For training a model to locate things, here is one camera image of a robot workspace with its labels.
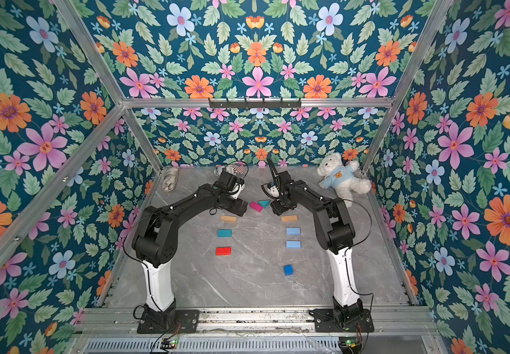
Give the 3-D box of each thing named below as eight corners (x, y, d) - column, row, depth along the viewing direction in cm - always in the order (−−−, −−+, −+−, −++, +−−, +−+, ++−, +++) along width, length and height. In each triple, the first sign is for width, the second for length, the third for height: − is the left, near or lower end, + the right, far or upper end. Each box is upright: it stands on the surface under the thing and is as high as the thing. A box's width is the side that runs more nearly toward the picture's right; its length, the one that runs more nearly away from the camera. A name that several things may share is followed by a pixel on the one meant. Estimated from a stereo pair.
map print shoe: (164, 194, 112) (161, 189, 108) (167, 171, 122) (164, 166, 119) (177, 192, 112) (174, 187, 109) (179, 169, 123) (176, 164, 120)
